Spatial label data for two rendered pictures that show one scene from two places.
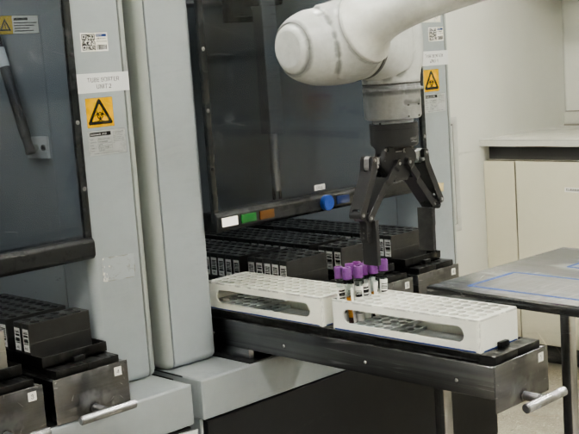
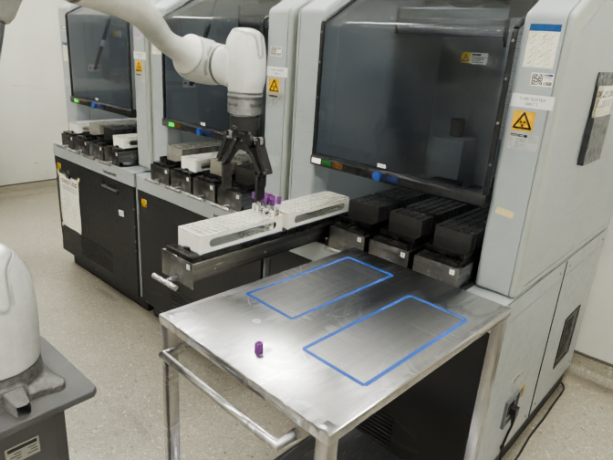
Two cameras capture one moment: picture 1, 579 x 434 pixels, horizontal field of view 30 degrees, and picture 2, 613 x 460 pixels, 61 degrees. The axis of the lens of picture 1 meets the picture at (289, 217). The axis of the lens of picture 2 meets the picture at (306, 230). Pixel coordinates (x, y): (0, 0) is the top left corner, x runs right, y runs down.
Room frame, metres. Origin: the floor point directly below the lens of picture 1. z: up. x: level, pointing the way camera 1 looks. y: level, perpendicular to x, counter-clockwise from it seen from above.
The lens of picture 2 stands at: (1.73, -1.57, 1.33)
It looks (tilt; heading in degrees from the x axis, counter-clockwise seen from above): 19 degrees down; 85
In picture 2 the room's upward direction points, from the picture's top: 4 degrees clockwise
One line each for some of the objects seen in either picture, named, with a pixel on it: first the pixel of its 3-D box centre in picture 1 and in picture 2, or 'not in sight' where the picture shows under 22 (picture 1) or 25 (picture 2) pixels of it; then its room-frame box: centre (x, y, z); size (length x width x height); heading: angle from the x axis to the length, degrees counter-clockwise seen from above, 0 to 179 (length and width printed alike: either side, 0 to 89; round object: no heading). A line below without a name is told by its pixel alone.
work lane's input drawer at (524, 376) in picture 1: (358, 344); (267, 238); (1.75, -0.10, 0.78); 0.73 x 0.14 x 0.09; 44
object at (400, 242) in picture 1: (405, 245); (453, 239); (2.26, -0.24, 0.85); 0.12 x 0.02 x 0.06; 133
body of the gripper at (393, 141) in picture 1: (395, 151); (244, 132); (1.68, -0.17, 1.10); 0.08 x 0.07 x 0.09; 134
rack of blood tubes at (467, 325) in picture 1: (420, 321); (233, 231); (1.65, -0.19, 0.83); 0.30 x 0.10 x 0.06; 44
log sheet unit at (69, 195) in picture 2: not in sight; (67, 202); (0.67, 1.28, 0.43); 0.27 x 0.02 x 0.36; 134
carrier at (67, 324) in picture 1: (57, 335); (246, 175); (1.67, 0.38, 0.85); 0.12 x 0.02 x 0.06; 134
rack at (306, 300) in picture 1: (282, 300); (308, 210); (1.88, 0.02, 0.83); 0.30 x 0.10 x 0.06; 44
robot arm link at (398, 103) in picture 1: (392, 103); (244, 104); (1.68, -0.17, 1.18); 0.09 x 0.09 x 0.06
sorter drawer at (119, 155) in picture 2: not in sight; (169, 149); (1.24, 1.16, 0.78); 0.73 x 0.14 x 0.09; 44
